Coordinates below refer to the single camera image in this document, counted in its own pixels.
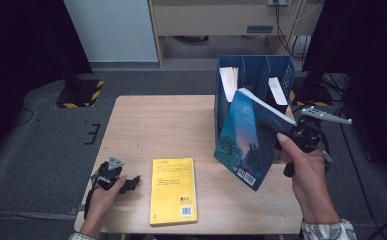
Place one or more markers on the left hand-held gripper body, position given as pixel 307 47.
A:
pixel 109 173

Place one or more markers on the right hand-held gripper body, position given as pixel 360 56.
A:
pixel 309 133

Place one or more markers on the dark illustrated book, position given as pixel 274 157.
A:
pixel 244 133

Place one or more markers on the yellow book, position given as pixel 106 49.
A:
pixel 172 193

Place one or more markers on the black book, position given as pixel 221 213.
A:
pixel 277 90

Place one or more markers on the bright blue book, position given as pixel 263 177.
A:
pixel 229 81

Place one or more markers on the blue file rack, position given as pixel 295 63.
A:
pixel 252 65

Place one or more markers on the person's left hand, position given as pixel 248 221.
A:
pixel 101 203

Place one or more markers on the person's right hand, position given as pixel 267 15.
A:
pixel 309 183

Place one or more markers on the black stand with striped base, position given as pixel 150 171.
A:
pixel 81 93
pixel 314 95

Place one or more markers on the grey tape piece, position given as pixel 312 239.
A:
pixel 77 210

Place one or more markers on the black curtain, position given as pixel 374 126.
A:
pixel 371 66
pixel 21 66

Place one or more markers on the beige wooden desk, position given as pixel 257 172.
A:
pixel 214 20

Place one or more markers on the white power strip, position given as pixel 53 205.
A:
pixel 277 2

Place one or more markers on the white panel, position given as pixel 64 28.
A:
pixel 111 30

